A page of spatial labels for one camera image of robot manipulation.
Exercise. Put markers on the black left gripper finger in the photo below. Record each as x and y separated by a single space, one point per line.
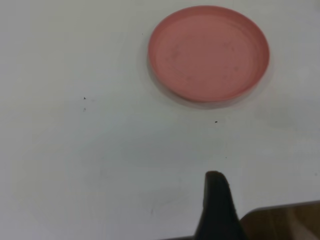
217 210

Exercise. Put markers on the pink round plate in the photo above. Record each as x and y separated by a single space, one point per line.
207 55

